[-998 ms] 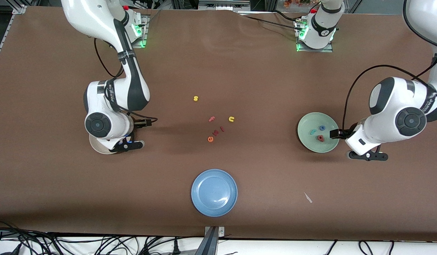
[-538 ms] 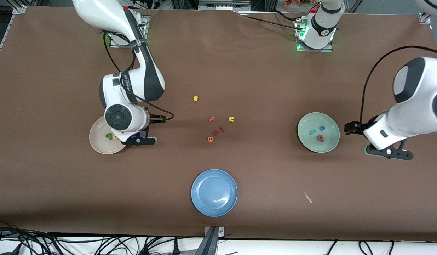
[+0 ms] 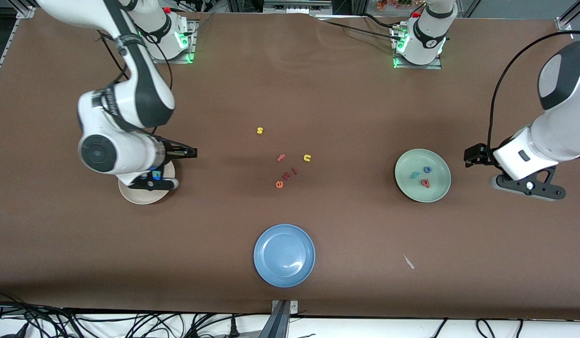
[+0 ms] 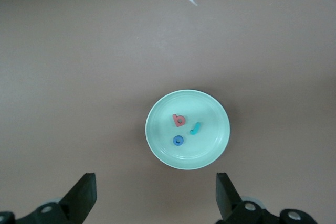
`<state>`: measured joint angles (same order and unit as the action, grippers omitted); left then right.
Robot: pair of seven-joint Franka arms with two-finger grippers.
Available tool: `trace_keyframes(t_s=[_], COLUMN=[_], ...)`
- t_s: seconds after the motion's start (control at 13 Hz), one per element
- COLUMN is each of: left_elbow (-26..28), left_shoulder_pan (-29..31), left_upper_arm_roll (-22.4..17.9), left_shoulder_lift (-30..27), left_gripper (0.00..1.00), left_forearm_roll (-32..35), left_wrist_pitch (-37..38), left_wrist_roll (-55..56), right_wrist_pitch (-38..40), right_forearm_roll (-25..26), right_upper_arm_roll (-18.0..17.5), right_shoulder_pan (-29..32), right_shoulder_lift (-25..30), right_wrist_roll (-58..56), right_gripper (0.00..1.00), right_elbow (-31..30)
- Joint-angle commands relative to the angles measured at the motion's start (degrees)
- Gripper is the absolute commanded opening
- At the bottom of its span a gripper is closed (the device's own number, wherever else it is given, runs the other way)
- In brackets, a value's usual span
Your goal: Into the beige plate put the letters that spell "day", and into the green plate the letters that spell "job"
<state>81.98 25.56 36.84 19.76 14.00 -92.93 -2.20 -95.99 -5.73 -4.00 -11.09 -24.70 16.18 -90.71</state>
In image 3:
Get green round plate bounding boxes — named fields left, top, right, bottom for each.
left=394, top=149, right=452, bottom=203

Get brown table cover sheet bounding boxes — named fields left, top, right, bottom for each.
left=0, top=8, right=580, bottom=320

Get black base power cable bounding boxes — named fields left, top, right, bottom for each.
left=317, top=18, right=403, bottom=43
left=362, top=13, right=407, bottom=31

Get metal frame bracket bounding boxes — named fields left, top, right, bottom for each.
left=263, top=0, right=333, bottom=15

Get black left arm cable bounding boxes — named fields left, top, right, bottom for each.
left=486, top=30, right=580, bottom=152

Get aluminium frame profile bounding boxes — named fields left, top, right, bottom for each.
left=0, top=6, right=37, bottom=92
left=555, top=0, right=580, bottom=32

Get beige round plate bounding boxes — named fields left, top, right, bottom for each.
left=118, top=161, right=177, bottom=205

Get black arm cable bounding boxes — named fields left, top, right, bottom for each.
left=96, top=28, right=174, bottom=133
left=486, top=30, right=580, bottom=152

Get grey camera stand post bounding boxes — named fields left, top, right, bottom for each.
left=259, top=300, right=300, bottom=338

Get orange artificial flowers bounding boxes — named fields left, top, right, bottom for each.
left=376, top=0, right=412, bottom=11

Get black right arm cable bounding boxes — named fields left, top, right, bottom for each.
left=96, top=28, right=174, bottom=133

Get blue round plate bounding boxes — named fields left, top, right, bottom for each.
left=254, top=224, right=316, bottom=288

